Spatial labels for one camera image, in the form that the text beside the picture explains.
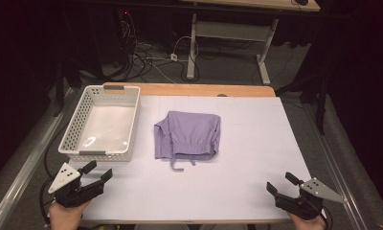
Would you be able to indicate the aluminium rail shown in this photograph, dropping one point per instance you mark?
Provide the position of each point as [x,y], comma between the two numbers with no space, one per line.
[336,172]
[27,159]

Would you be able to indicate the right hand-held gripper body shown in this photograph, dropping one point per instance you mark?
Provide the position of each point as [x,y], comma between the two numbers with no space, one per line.
[303,206]

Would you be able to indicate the light wooden desk top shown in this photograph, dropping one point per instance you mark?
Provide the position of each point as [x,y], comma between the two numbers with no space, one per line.
[259,4]

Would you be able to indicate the white perforated plastic basket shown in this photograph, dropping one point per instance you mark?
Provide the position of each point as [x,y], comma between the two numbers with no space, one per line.
[106,127]

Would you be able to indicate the black metal stand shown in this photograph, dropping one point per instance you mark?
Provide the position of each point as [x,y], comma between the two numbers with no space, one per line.
[321,105]

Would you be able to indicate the white metal desk frame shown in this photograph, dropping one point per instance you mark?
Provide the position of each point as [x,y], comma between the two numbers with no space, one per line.
[231,31]

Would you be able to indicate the black computer mouse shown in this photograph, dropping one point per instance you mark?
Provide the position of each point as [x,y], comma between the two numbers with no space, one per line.
[301,2]

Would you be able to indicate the purple shorts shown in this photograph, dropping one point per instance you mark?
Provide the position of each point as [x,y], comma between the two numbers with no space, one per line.
[189,134]

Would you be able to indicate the white power adapter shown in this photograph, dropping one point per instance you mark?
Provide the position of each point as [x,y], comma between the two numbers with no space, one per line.
[174,57]

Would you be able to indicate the person's right hand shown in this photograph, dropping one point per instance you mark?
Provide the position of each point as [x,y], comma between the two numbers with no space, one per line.
[309,224]

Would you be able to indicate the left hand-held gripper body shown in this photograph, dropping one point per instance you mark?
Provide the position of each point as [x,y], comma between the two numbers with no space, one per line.
[68,193]

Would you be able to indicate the person's left hand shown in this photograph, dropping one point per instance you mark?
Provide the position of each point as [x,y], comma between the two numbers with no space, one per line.
[65,218]

